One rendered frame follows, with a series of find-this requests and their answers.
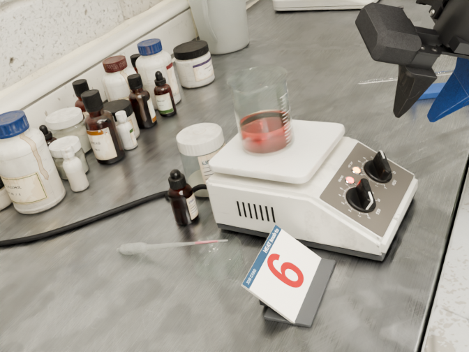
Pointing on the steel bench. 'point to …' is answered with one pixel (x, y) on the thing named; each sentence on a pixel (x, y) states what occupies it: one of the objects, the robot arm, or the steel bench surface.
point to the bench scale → (319, 5)
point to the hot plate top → (283, 172)
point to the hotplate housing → (301, 209)
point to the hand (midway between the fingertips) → (430, 90)
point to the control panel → (335, 200)
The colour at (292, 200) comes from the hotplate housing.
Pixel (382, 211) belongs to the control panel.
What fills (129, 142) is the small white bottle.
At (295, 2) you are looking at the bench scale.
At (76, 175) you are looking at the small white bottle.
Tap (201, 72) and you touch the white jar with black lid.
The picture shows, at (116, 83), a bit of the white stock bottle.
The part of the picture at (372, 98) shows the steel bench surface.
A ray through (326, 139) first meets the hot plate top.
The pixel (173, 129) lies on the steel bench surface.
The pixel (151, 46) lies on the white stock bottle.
